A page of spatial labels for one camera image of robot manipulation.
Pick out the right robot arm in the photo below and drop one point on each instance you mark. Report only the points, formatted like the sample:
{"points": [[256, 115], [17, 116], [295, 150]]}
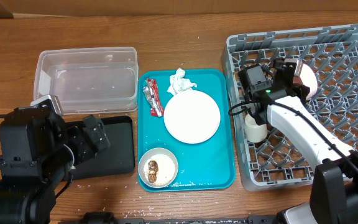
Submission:
{"points": [[281, 103]]}

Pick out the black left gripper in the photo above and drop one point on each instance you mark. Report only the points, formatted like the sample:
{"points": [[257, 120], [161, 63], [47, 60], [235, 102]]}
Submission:
{"points": [[86, 149]]}

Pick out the black plastic bin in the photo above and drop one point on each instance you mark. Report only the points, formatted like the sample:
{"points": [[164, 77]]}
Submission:
{"points": [[118, 158]]}

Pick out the clear plastic bin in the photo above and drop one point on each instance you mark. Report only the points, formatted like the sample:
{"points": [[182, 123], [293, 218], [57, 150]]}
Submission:
{"points": [[89, 80]]}

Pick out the teal plastic tray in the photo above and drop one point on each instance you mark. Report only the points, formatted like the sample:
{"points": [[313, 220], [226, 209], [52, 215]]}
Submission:
{"points": [[203, 166]]}

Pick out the brown food piece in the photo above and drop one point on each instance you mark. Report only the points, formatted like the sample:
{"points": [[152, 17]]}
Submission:
{"points": [[153, 170]]}

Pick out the grey bowl with rice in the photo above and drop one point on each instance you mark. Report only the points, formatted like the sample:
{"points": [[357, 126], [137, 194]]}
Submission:
{"points": [[167, 167]]}

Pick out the cream paper cup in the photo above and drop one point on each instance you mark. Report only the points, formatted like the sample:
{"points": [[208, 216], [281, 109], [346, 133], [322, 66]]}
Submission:
{"points": [[254, 133]]}

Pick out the grey dish rack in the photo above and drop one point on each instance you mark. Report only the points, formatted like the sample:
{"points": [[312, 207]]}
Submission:
{"points": [[332, 54]]}

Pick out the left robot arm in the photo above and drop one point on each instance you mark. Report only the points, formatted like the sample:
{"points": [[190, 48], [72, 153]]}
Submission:
{"points": [[39, 151]]}

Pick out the crumpled white tissue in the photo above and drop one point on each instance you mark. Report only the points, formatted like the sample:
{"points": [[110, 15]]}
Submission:
{"points": [[178, 83]]}

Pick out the pink bowl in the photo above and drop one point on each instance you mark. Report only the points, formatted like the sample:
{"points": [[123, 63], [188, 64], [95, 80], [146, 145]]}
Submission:
{"points": [[307, 78]]}

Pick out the large white plate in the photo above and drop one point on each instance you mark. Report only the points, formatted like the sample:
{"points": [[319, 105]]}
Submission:
{"points": [[192, 117]]}

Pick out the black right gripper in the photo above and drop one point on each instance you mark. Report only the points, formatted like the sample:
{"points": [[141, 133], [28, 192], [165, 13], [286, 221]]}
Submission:
{"points": [[298, 88]]}

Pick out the red foil wrapper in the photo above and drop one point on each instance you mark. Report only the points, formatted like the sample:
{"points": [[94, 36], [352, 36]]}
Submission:
{"points": [[151, 93]]}

